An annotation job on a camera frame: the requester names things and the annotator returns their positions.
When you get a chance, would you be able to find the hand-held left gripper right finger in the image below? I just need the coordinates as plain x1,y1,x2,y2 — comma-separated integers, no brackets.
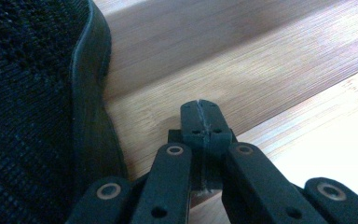
200,100,234,157

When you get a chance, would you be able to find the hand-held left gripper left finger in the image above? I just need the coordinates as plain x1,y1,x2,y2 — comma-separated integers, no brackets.
167,100,207,157

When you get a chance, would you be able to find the bamboo shoe rack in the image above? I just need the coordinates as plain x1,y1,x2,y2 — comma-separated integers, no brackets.
91,0,358,209

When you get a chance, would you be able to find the black mesh shoe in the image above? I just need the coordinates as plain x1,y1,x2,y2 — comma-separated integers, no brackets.
0,0,129,224

